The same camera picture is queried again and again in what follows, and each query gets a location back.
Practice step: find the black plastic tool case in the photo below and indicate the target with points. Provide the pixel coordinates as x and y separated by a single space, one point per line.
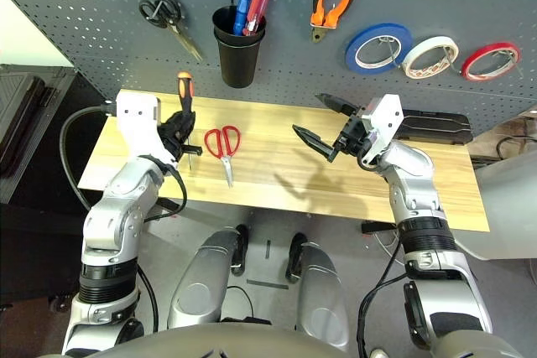
21 98

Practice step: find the light grey rounded object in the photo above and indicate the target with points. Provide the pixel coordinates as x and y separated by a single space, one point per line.
512 207

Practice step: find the black table leg bracket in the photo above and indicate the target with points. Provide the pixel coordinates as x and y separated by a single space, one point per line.
373 227

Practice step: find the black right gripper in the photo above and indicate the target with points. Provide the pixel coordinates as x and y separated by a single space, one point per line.
354 136

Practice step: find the blue tape roll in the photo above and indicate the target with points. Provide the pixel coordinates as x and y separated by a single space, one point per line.
352 50

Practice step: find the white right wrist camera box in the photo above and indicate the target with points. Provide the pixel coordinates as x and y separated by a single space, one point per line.
386 123

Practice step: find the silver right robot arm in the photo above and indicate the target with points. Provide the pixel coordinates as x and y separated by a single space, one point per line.
413 173

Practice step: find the silver left robot leg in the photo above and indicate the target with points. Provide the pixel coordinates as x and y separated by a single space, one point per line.
201 286

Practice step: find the black orange screwdriver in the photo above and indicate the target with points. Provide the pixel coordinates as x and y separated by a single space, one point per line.
185 94

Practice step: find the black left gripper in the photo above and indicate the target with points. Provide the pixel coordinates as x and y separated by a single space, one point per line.
178 150

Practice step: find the silver right robot leg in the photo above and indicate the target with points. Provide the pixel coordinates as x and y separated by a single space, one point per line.
323 299

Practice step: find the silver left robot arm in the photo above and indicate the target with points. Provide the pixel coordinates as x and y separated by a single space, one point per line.
121 198

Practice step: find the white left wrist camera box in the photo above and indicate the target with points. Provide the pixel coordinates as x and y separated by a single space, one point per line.
138 115

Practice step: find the orange black pliers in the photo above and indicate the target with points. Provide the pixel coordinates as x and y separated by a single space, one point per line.
321 10

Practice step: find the black plastic cup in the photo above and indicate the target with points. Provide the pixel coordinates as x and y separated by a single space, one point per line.
239 64

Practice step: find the silver robot leg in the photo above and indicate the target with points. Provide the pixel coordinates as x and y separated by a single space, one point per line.
201 286
323 299

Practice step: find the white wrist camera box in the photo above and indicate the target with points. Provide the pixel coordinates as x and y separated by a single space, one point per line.
138 115
386 123

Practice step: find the white tape roll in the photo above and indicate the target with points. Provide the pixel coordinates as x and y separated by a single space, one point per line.
436 40

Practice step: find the red tape roll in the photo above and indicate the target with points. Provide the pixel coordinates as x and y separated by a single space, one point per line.
482 48

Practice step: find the grey robot torso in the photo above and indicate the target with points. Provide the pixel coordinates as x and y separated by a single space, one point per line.
251 345

